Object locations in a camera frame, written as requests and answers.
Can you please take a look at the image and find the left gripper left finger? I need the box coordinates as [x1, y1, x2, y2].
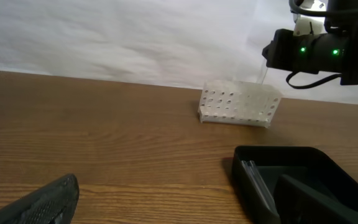
[0, 173, 80, 224]

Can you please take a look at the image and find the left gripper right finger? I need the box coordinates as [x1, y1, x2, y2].
[273, 173, 358, 224]

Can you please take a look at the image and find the black tray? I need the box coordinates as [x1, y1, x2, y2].
[231, 145, 358, 224]

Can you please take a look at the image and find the white test tube rack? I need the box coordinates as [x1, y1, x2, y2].
[197, 79, 283, 129]

